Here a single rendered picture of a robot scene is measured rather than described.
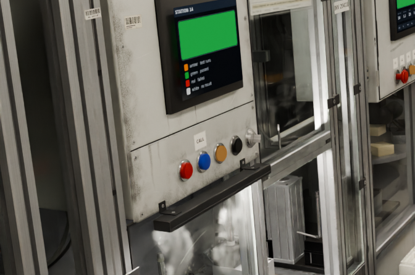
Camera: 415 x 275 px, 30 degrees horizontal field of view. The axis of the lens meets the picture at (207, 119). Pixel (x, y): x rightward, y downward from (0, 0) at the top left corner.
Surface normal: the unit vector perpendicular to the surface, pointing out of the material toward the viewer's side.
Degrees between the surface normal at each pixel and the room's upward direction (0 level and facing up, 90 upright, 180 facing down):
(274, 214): 90
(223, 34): 90
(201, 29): 90
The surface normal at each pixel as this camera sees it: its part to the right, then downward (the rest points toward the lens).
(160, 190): 0.84, 0.04
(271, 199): -0.53, 0.22
